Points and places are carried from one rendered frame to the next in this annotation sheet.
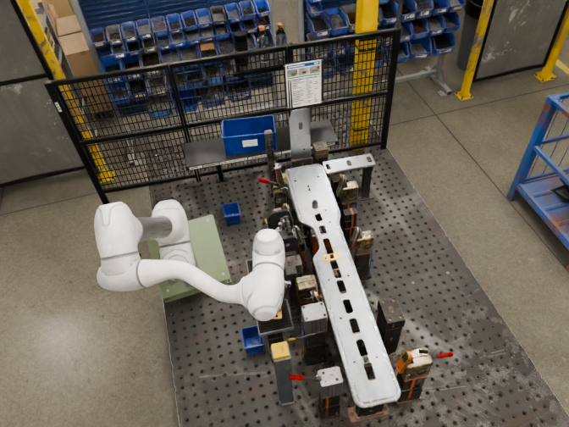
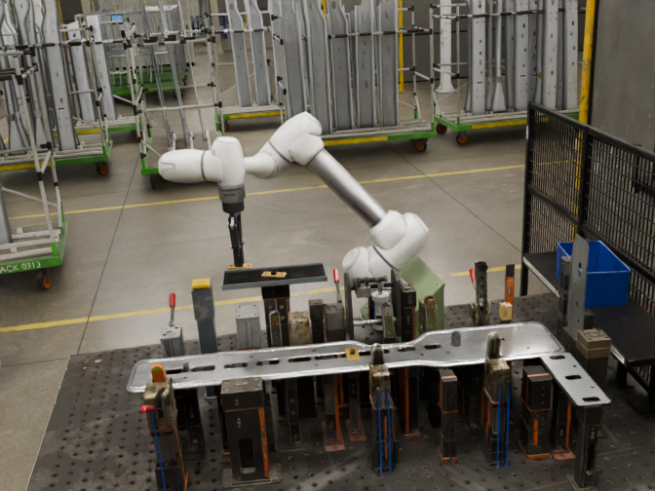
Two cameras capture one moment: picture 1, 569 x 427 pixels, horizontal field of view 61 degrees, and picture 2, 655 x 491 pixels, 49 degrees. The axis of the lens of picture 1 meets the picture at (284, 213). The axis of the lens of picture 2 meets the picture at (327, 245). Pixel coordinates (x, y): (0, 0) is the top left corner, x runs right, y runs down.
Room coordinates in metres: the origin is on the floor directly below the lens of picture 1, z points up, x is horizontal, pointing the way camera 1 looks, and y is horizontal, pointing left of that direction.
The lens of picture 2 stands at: (1.43, -2.26, 2.13)
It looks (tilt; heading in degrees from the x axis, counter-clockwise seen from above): 20 degrees down; 93
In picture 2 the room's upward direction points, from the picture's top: 3 degrees counter-clockwise
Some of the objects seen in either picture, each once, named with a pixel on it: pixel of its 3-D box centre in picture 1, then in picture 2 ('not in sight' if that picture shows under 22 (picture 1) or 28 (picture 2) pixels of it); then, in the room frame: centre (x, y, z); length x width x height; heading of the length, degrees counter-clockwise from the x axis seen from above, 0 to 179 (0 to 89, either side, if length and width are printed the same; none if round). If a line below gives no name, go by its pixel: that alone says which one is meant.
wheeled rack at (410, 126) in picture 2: not in sight; (353, 83); (1.34, 7.07, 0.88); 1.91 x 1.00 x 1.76; 9
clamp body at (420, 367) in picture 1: (411, 375); (167, 438); (0.81, -0.47, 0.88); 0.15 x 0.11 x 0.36; 98
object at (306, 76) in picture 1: (303, 84); not in sight; (2.39, -0.17, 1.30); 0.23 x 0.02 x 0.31; 98
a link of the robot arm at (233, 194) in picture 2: not in sight; (231, 191); (0.98, 0.06, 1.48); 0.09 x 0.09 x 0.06
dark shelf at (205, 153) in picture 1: (260, 144); (596, 299); (2.24, 0.11, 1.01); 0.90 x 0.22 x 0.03; 98
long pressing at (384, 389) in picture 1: (334, 260); (346, 357); (1.35, -0.22, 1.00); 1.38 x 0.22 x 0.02; 8
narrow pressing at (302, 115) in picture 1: (300, 135); (577, 286); (2.10, -0.12, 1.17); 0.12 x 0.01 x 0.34; 98
